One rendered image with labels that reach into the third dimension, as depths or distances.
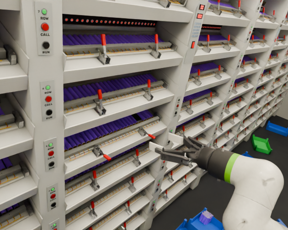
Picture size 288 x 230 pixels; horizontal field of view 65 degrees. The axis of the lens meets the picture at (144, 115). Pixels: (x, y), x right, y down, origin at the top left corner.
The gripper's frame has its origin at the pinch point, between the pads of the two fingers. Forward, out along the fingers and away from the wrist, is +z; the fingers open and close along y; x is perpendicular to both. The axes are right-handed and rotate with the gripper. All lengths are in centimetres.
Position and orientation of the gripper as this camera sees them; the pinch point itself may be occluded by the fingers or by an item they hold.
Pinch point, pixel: (163, 142)
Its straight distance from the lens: 86.3
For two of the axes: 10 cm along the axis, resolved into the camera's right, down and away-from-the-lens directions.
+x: 0.0, -9.4, -3.3
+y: 6.8, -2.4, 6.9
